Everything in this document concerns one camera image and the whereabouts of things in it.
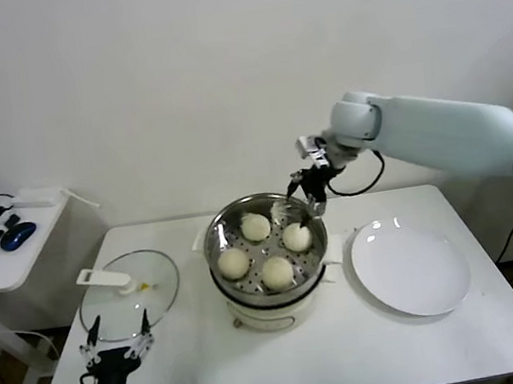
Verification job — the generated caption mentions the glass lid with white handle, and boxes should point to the glass lid with white handle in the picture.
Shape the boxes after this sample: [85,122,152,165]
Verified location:
[71,245,188,346]

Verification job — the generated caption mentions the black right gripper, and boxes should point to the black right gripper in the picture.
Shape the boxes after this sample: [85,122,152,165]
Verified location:
[283,159,355,232]

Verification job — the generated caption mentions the large white plate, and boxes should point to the large white plate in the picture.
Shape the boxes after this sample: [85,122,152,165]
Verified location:
[345,208,477,328]

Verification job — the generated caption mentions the white rectangular power box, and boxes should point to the white rectangular power box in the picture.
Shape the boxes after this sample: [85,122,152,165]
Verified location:
[10,183,62,212]

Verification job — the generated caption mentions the thin white cable end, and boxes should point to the thin white cable end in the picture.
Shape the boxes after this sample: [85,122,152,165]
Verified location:
[59,183,102,214]

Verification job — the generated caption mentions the white electric cooker base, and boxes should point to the white electric cooker base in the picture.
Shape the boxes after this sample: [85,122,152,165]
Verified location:
[210,256,348,342]

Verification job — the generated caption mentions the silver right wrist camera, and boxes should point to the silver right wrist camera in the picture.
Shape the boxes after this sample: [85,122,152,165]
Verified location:
[294,131,332,171]

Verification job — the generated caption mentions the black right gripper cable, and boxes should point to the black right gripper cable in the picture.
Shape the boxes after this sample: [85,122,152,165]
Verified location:
[323,149,390,200]

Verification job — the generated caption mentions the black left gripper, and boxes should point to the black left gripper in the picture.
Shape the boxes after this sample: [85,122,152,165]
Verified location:
[74,306,163,384]

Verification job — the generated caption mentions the white steamed baozi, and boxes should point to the white steamed baozi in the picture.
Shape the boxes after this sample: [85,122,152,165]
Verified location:
[215,246,254,283]
[239,212,274,244]
[280,220,316,254]
[259,253,298,294]

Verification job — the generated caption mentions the blue computer mouse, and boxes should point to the blue computer mouse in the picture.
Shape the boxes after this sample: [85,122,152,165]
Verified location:
[0,220,41,253]

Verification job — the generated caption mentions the perforated steel steamer basket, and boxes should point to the perforated steel steamer basket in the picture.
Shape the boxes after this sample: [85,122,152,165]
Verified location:
[185,182,350,305]

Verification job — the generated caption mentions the white floor cable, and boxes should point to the white floor cable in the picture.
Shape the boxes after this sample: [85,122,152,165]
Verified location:
[15,323,62,365]

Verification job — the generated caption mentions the white side table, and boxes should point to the white side table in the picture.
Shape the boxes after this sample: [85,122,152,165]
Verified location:
[0,178,127,384]

